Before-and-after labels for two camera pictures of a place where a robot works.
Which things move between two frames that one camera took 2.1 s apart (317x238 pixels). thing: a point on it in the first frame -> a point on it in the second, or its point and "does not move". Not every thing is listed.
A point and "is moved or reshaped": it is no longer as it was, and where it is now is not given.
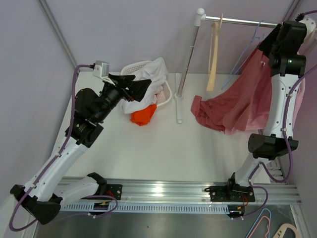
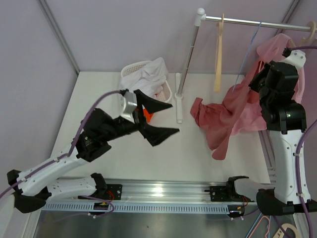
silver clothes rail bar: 218,19 does not move
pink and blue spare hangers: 269,220 does not move
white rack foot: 179,97 does not move
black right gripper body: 270,44 -> 257,84
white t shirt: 156,72 does not move
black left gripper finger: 122,80 -> 151,105
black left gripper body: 112,95 -> 139,120
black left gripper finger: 136,89 -> 155,135
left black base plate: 111,190 does not move
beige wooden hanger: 213,51 -> 218,52
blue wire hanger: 243,53 is moved or reshaped
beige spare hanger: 281,233 does not move
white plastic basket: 164,95 does not move
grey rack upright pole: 199,16 does not move
